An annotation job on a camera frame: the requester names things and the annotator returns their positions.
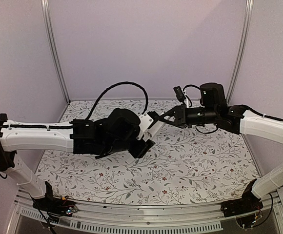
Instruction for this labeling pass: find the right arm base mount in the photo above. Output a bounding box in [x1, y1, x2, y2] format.
[221, 179, 263, 217]

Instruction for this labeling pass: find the aluminium frame post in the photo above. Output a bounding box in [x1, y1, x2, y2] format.
[226, 0, 254, 103]
[41, 0, 71, 104]

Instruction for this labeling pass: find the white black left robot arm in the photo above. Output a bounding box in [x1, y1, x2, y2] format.
[0, 108, 154, 212]

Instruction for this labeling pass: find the left aluminium frame post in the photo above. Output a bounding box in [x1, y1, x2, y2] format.
[41, 0, 71, 104]

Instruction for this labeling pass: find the white remote control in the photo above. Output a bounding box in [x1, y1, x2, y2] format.
[142, 121, 165, 141]

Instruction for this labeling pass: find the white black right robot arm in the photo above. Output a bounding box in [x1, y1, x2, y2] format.
[159, 83, 283, 213]

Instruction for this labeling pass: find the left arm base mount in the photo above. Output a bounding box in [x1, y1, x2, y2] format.
[32, 181, 78, 216]

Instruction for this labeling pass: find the right aluminium frame post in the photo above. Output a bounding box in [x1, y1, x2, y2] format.
[226, 0, 254, 103]

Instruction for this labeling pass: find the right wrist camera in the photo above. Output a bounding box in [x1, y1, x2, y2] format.
[173, 86, 192, 108]

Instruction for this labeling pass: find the front aluminium rail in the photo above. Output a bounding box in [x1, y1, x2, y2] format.
[6, 190, 283, 234]

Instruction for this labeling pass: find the floral patterned table mat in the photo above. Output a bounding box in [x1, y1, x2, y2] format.
[33, 99, 263, 205]

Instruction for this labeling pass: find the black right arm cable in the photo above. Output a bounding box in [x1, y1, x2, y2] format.
[183, 84, 202, 98]

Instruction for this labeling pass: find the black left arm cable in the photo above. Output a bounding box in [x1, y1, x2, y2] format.
[86, 81, 149, 121]

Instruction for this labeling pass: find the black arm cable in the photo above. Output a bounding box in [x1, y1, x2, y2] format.
[86, 81, 149, 121]
[183, 84, 202, 98]

